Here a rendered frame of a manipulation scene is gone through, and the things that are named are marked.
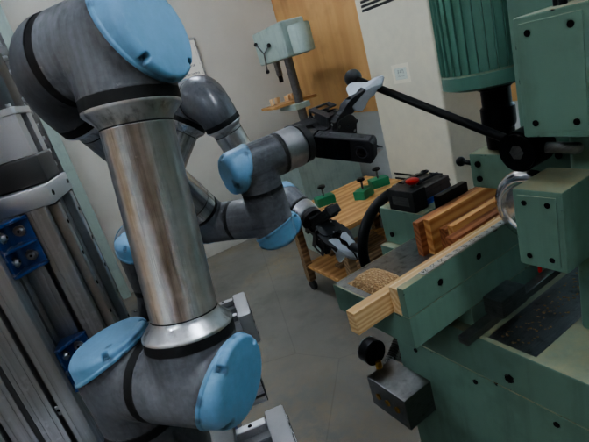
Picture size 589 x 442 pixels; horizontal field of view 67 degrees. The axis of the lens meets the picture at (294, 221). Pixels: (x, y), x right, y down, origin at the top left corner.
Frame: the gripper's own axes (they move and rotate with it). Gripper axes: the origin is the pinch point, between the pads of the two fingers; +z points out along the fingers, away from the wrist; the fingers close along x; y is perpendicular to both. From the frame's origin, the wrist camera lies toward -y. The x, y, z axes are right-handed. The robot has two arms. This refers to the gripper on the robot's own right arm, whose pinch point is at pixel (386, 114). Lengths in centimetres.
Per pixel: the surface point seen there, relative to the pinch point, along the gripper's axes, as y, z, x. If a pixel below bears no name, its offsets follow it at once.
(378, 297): -23.3, -24.4, 16.8
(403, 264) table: -15.1, -9.4, 24.2
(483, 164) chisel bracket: -17.3, 8.7, 8.0
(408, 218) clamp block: -6.8, 0.8, 22.5
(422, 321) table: -28.8, -19.6, 21.3
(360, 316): -23.8, -28.7, 17.6
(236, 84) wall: 271, 101, 85
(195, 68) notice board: 278, 71, 65
